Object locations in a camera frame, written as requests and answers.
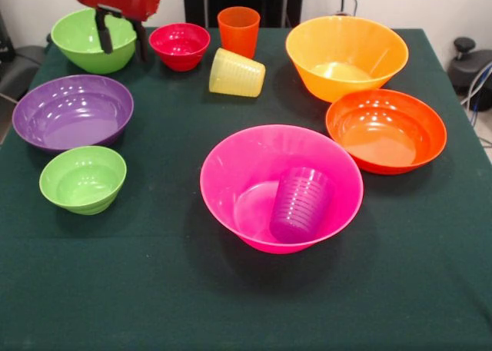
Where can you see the dark grey chair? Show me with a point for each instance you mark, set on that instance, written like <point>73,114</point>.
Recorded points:
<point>23,67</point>

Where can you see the black round equipment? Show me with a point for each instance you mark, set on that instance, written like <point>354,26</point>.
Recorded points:
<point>467,67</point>

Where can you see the yellow bowl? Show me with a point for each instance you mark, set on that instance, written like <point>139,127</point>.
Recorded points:
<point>365,40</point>

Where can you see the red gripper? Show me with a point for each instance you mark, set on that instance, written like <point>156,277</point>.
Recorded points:
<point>123,1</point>

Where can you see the yellow cup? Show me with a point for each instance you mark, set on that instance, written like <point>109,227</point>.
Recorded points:
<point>238,76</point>

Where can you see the large green bowl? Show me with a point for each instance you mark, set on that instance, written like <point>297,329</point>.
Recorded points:
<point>77,47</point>

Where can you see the orange cup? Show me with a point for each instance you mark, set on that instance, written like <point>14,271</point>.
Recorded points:
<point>238,36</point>

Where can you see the purple cup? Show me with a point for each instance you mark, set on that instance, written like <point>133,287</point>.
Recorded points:
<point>300,209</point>

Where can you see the orange bowl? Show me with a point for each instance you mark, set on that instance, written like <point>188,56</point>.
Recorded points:
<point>384,132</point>

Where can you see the purple bowl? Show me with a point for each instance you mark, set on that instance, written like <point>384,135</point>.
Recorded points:
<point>73,116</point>

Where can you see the pink bowl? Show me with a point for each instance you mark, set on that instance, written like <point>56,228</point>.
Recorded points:
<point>238,163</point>

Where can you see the small green bowl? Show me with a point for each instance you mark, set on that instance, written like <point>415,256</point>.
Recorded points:
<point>82,182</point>

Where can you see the red bowl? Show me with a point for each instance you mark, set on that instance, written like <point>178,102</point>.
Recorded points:
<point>180,47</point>

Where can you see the dark green tablecloth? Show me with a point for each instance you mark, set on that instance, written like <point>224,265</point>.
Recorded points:
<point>115,270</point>

